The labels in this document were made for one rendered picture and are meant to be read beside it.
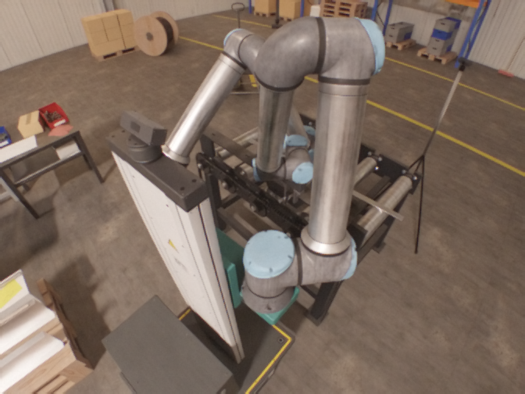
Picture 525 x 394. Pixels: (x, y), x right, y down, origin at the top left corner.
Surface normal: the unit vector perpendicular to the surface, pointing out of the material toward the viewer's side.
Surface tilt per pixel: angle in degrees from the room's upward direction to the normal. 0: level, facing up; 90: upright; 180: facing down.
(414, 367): 0
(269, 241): 5
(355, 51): 76
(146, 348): 0
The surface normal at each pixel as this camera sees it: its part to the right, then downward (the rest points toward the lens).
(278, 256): -0.09, -0.69
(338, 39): 0.09, 0.29
